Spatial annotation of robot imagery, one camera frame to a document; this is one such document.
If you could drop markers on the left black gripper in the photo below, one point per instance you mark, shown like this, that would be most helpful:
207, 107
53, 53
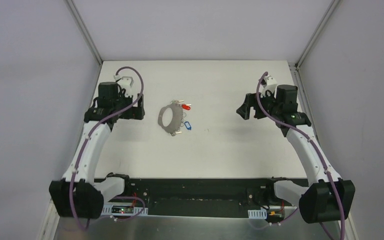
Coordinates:
136, 108

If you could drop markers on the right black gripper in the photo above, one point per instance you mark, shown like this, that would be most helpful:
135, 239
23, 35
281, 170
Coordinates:
252, 108

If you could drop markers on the keyring with black key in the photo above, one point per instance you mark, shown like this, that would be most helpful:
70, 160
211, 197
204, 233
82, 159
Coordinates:
178, 109

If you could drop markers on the blue tag key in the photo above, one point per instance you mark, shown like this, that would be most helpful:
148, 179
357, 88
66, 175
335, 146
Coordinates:
187, 125

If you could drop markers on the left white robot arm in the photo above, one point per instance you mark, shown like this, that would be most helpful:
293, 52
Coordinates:
76, 194

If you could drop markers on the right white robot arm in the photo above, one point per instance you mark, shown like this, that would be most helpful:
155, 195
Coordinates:
328, 197

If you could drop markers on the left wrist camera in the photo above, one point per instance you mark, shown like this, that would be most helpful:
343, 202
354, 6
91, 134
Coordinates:
126, 82

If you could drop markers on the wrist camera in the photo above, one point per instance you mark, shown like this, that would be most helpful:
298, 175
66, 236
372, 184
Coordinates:
126, 82
268, 84

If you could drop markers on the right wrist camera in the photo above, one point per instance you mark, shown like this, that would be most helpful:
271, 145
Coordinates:
268, 84

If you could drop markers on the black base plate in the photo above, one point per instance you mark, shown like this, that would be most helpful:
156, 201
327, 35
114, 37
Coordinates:
204, 197

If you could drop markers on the left white cable duct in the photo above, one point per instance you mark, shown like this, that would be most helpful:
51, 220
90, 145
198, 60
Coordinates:
123, 210

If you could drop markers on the white cable duct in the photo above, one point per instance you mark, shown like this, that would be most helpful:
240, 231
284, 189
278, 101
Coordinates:
257, 214
123, 210

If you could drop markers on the right white cable duct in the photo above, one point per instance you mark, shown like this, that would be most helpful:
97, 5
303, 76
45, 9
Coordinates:
257, 214

